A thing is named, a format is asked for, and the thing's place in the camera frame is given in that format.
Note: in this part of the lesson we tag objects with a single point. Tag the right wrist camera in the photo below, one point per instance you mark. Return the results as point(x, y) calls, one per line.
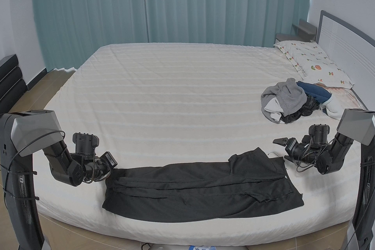
point(306, 139)

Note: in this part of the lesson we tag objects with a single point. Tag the bed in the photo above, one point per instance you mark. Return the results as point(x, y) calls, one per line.
point(175, 90)

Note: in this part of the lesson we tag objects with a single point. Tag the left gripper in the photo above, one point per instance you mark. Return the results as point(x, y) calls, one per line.
point(107, 161)

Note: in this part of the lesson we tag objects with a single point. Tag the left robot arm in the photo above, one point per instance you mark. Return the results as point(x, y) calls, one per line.
point(32, 128)

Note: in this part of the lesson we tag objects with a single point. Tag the black chest of drawers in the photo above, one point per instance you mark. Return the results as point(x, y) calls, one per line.
point(10, 81)

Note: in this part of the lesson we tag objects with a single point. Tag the black T-shirt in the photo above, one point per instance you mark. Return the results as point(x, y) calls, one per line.
point(199, 187)

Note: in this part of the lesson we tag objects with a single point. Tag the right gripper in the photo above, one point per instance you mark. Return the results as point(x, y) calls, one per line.
point(297, 152)

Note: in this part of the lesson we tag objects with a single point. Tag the pile of clothes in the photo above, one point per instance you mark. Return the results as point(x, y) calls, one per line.
point(288, 99)

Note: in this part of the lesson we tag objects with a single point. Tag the grey bedside table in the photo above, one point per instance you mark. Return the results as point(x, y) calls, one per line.
point(301, 30)

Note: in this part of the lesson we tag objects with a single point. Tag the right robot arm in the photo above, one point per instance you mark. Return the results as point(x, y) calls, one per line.
point(356, 122)

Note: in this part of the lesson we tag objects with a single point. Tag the white printed pillow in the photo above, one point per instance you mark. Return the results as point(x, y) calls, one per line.
point(316, 62)

